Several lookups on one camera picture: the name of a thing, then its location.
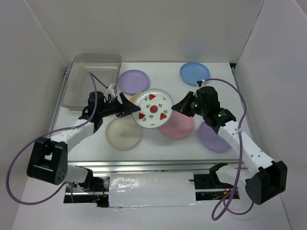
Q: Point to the cream plate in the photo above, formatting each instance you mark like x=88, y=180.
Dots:
x=123, y=133

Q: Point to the orange plate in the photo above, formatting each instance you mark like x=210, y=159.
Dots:
x=133, y=98

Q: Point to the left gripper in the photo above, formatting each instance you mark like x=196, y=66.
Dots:
x=128, y=107

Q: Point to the purple plate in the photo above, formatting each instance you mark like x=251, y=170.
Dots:
x=133, y=81
x=211, y=140

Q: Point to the clear plastic bin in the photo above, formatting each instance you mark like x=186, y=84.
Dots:
x=88, y=70

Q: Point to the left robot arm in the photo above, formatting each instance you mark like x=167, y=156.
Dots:
x=49, y=157

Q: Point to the blue plate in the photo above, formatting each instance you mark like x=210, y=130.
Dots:
x=192, y=72

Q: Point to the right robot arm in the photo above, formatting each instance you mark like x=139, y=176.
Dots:
x=268, y=177

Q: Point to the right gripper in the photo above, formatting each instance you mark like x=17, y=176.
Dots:
x=183, y=106

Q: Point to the aluminium rail frame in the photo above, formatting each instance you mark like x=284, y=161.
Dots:
x=146, y=166

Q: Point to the pink plate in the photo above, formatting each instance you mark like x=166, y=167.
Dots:
x=178, y=126

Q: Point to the white watermelon pattern plate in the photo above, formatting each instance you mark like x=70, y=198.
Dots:
x=155, y=105

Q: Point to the white front cover panel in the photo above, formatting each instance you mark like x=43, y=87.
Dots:
x=164, y=189

